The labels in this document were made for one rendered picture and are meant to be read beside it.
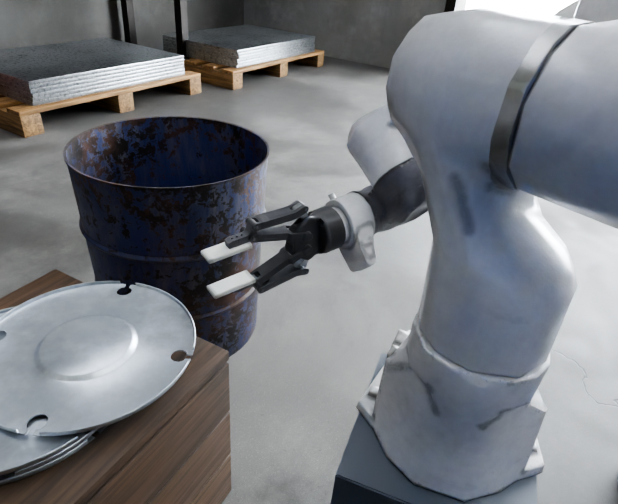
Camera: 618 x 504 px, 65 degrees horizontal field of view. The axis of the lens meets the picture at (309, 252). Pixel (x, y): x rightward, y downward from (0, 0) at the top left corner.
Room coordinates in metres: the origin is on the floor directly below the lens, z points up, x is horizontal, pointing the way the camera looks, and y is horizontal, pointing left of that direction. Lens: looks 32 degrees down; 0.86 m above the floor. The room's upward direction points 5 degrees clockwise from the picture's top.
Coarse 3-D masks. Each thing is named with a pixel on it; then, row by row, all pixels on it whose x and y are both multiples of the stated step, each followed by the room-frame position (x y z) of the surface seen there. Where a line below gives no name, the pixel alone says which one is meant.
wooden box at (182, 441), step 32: (32, 288) 0.63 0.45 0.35; (224, 352) 0.52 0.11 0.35; (192, 384) 0.46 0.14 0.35; (224, 384) 0.51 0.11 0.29; (160, 416) 0.40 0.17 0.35; (192, 416) 0.44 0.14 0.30; (224, 416) 0.51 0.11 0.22; (96, 448) 0.35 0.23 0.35; (128, 448) 0.35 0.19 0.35; (160, 448) 0.39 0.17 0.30; (192, 448) 0.44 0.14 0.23; (224, 448) 0.51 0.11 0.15; (32, 480) 0.30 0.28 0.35; (64, 480) 0.31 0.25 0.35; (96, 480) 0.31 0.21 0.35; (128, 480) 0.34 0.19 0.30; (160, 480) 0.38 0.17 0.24; (192, 480) 0.43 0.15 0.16; (224, 480) 0.50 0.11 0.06
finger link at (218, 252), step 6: (216, 246) 0.60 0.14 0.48; (222, 246) 0.60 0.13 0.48; (240, 246) 0.60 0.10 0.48; (246, 246) 0.61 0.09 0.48; (204, 252) 0.59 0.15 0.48; (210, 252) 0.59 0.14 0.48; (216, 252) 0.59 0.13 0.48; (222, 252) 0.59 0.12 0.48; (228, 252) 0.59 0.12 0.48; (234, 252) 0.59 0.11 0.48; (210, 258) 0.57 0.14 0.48; (216, 258) 0.58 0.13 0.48; (222, 258) 0.58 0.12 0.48
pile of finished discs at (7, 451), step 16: (0, 336) 0.49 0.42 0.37; (0, 432) 0.34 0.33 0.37; (32, 432) 0.35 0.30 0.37; (0, 448) 0.32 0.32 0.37; (16, 448) 0.33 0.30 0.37; (32, 448) 0.33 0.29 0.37; (48, 448) 0.33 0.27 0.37; (64, 448) 0.33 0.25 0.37; (80, 448) 0.34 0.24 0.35; (0, 464) 0.31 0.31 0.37; (16, 464) 0.31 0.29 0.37; (32, 464) 0.31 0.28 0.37; (48, 464) 0.32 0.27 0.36; (0, 480) 0.29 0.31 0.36; (16, 480) 0.30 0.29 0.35
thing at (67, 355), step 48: (96, 288) 0.61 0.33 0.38; (144, 288) 0.62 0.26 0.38; (48, 336) 0.49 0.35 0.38; (96, 336) 0.50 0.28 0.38; (144, 336) 0.51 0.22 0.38; (192, 336) 0.52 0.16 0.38; (0, 384) 0.40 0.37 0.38; (48, 384) 0.41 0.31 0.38; (96, 384) 0.42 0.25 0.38; (144, 384) 0.42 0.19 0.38; (48, 432) 0.34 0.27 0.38
